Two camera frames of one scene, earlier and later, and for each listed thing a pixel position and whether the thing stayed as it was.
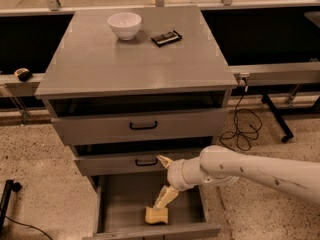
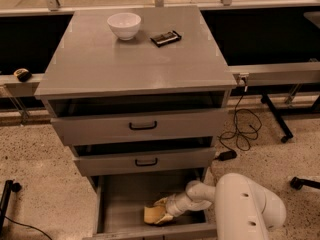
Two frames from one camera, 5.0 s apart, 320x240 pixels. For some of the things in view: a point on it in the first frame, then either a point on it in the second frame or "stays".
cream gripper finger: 166,162 → 161,201
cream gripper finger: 165,196 → 166,217
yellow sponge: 153,215 stays
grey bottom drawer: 120,211 stays
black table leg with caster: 279,118 stays
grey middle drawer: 131,159 stays
